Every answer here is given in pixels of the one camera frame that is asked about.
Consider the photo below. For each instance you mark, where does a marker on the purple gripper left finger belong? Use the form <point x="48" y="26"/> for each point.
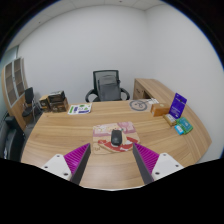
<point x="70" y="166"/>

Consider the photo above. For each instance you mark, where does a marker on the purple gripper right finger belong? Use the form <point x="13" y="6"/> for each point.
<point x="154" y="166"/>

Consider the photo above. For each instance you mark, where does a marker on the black computer mouse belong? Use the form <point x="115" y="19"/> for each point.
<point x="116" y="137"/>

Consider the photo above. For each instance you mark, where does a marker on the cartoon dog mouse pad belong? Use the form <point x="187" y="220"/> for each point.
<point x="102" y="137"/>

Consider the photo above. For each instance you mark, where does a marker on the blue packet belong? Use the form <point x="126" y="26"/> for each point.
<point x="179" y="130"/>

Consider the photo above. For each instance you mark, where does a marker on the small yellow box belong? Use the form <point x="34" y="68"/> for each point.
<point x="170" y="119"/>

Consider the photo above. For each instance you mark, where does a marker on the white green leaflet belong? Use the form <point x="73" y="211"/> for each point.
<point x="80" y="109"/>

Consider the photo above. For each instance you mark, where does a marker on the orange wooden box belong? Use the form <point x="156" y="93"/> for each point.
<point x="160" y="109"/>

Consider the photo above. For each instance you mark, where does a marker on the green packet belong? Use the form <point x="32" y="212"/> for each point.
<point x="184" y="124"/>

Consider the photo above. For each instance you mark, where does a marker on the dark brown lower box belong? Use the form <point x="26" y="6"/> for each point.
<point x="59" y="106"/>

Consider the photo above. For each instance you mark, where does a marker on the white paper slip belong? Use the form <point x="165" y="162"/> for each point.
<point x="152" y="101"/>

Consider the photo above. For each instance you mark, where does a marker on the purple standing card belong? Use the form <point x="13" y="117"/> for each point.
<point x="177" y="106"/>

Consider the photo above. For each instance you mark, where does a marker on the black box on top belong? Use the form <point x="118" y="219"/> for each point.
<point x="57" y="96"/>

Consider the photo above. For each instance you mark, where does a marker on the small brown side box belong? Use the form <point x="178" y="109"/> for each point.
<point x="44" y="103"/>

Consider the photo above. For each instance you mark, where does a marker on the black sofa chair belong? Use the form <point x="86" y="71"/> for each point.
<point x="11" y="140"/>

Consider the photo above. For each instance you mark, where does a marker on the black visitor chair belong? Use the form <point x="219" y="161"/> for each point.
<point x="30" y="106"/>

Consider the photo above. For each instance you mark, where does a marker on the black mesh office chair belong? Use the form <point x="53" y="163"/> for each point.
<point x="106" y="86"/>

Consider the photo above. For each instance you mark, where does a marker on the wooden bookshelf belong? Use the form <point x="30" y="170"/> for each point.
<point x="14" y="85"/>

